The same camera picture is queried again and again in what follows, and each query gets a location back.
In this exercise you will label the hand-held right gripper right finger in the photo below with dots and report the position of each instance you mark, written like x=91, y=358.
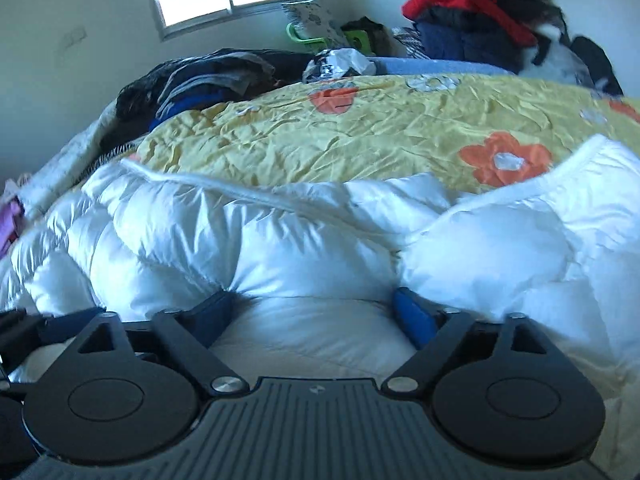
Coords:
x=415, y=317

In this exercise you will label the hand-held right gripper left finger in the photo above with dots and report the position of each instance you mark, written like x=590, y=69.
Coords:
x=215, y=317

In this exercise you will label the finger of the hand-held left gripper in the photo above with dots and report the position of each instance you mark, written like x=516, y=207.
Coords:
x=65, y=325

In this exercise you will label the white down duvet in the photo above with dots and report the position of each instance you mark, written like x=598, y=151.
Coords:
x=300, y=240

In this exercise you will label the pile of dark clothes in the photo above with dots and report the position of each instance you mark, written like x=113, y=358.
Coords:
x=210, y=80

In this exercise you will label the purple cloth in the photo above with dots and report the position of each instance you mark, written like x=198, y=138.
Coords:
x=10, y=220

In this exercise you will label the white patterned blanket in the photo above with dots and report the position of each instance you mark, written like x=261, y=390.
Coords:
x=65, y=160

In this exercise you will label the yellow floral bed sheet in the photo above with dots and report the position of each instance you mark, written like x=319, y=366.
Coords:
x=350, y=135

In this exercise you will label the blue mattress edge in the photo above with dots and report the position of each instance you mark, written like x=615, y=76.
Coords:
x=440, y=66

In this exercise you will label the crumpled silver plastic bag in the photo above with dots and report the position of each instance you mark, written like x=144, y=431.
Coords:
x=340, y=62

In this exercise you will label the checked cloth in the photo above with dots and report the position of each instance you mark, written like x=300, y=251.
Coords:
x=407, y=42

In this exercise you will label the navy blue garment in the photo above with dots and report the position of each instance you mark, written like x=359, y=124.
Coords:
x=450, y=40

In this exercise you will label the green and black bag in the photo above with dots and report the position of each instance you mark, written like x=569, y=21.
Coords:
x=357, y=40

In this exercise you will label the black and white garment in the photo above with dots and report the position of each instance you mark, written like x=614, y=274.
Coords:
x=555, y=60

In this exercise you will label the white floral gift bag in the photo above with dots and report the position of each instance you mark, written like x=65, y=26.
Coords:
x=312, y=17

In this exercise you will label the window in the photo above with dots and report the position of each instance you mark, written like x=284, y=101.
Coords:
x=200, y=0

